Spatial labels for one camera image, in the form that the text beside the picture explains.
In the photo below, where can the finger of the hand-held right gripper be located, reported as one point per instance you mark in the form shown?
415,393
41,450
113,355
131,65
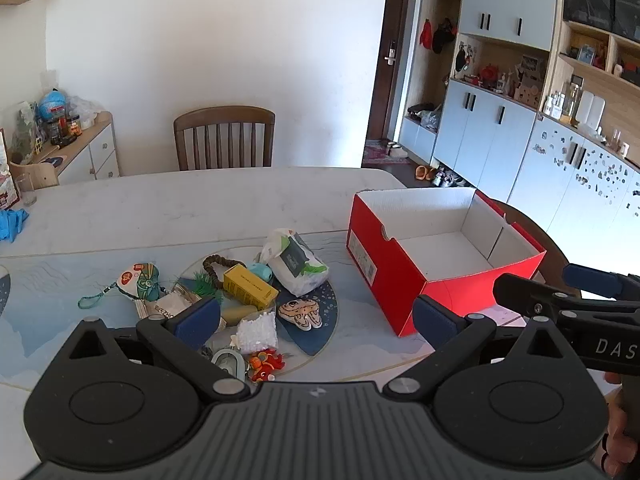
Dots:
592,280
525,297

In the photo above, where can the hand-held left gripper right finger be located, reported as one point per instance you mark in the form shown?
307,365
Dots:
434,321

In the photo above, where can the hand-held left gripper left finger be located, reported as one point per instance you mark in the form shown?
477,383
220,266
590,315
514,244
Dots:
200,317

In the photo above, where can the green grass brush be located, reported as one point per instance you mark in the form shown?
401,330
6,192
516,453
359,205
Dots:
202,285

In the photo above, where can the clear snack bag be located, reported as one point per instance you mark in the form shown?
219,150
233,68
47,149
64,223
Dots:
167,302

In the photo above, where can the yellow carton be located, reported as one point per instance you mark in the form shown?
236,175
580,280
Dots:
247,285

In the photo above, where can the white bubble pack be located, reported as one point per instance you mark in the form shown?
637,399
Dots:
256,332

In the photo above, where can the colourful patterned pouch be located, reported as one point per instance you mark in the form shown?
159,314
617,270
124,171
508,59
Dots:
140,280

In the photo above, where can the teal round plastic toy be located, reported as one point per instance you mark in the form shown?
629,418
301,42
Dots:
262,271

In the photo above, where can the orange toy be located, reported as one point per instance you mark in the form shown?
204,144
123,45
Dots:
265,362

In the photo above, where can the red cardboard box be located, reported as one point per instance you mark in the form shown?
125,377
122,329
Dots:
380,260

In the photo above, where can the striped plush toy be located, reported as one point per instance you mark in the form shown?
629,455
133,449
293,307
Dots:
300,312

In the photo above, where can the white tissue pack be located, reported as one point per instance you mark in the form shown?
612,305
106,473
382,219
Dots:
295,265

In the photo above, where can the person's right hand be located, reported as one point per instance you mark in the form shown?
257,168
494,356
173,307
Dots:
622,440

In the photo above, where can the round-backed wooden chair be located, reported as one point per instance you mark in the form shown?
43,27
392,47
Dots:
530,225

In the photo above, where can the row of white sneakers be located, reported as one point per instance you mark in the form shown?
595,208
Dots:
450,178

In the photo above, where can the orange slipper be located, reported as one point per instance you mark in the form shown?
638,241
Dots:
420,172
430,171

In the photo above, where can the white rounded appliance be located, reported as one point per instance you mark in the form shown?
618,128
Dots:
591,110

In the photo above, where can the patterned door rug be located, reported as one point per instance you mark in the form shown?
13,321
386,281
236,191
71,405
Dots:
375,155

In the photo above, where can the white sideboard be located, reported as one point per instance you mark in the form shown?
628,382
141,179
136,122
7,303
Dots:
100,150

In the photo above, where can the slatted wooden chair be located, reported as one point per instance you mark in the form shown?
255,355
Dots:
225,120

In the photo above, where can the blue gloves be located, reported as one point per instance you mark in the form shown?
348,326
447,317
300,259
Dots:
12,225

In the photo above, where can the curved wooden stand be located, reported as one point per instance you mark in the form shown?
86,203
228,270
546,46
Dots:
40,177

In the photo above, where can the glass cup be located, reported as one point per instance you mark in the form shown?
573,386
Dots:
26,190

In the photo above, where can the red snack bag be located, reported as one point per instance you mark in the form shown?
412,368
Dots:
7,190

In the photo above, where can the blue globe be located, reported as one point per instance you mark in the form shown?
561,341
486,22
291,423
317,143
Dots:
52,105

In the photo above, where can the black hanging bag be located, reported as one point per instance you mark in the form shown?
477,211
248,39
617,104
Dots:
444,37

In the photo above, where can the red hanging hat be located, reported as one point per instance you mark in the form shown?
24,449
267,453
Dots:
426,35

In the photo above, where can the brown door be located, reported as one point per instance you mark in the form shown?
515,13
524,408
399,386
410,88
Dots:
390,20

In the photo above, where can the tall wall cabinet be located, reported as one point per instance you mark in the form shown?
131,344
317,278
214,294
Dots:
500,125

